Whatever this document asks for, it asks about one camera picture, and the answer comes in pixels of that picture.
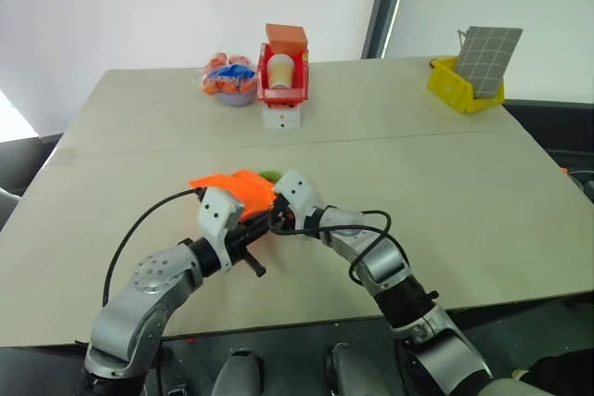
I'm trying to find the bowl of packaged snacks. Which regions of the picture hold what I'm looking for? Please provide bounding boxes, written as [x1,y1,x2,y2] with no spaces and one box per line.
[200,51,259,109]

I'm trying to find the white small block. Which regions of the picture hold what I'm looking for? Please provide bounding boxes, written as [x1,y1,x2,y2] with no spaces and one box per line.
[261,102,305,131]

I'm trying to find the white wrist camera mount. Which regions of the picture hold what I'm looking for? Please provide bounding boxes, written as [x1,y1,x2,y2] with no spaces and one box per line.
[273,169,326,231]
[196,186,246,273]

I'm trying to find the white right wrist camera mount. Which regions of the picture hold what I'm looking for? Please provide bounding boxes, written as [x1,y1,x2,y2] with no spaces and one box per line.
[273,169,326,231]

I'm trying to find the yellow storage bin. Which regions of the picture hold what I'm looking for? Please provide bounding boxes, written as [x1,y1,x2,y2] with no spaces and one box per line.
[426,56,507,116]

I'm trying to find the red storage bin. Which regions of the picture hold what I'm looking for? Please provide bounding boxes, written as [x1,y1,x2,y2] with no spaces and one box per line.
[256,42,313,106]

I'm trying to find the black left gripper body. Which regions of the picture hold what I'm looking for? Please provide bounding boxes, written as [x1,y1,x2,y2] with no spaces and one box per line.
[224,222,267,279]

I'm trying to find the orange pouch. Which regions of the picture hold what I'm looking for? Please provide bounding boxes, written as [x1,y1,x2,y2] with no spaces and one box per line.
[187,169,279,222]

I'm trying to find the orange box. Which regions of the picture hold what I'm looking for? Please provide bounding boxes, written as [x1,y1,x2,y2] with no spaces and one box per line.
[265,22,310,56]

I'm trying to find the white paper cup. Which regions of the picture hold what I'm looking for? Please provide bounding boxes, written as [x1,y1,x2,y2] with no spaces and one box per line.
[267,53,297,90]

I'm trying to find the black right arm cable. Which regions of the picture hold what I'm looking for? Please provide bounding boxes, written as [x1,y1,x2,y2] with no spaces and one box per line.
[268,209,410,286]

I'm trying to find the dark window frame post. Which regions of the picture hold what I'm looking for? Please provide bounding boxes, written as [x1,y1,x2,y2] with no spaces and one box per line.
[360,0,416,61]

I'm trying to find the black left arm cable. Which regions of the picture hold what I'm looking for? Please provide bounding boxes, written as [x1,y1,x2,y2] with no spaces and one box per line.
[101,187,206,308]

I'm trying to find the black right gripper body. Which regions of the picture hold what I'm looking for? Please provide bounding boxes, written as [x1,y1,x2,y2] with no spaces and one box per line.
[267,195,299,236]

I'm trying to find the grey checked cloth pouch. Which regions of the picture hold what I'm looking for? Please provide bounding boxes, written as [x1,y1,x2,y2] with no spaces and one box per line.
[453,25,524,101]

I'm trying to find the dark rounded shape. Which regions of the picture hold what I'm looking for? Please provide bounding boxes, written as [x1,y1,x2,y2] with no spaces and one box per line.
[211,348,266,396]

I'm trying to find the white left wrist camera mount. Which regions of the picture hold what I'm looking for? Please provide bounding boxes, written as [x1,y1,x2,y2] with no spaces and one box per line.
[196,186,246,273]

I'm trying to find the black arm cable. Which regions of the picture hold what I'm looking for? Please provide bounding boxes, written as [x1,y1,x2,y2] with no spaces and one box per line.
[268,209,410,286]
[101,187,206,308]

